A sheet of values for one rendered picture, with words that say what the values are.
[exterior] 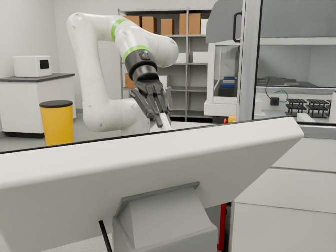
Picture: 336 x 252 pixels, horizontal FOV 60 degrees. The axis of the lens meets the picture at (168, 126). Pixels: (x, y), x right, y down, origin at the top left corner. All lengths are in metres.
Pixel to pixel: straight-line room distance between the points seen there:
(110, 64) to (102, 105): 4.89
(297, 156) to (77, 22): 0.99
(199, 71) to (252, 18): 4.77
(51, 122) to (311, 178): 3.32
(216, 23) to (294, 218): 1.58
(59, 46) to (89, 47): 5.24
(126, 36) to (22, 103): 3.94
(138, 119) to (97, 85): 0.22
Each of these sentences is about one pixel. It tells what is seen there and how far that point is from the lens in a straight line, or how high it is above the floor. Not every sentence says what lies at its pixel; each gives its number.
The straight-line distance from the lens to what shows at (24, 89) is 4.74.
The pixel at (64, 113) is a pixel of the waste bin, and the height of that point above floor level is 0.54.
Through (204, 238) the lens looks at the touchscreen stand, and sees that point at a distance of 0.54.
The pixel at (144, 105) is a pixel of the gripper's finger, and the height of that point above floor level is 1.17.
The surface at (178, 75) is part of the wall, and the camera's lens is 5.74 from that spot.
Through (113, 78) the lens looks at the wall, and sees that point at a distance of 6.08.
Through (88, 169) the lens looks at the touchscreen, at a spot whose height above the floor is 1.17.
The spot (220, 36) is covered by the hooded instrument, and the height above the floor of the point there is 1.41.
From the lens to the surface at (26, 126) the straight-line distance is 4.87.
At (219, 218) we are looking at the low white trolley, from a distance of 1.90.
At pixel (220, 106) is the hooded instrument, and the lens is 2.34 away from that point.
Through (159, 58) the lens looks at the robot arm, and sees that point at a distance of 1.01.
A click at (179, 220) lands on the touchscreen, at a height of 1.04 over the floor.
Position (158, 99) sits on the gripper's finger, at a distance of 0.83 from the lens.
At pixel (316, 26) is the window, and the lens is 1.00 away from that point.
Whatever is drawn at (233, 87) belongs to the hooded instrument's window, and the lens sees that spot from 2.34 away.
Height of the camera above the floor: 1.32
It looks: 15 degrees down
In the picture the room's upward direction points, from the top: straight up
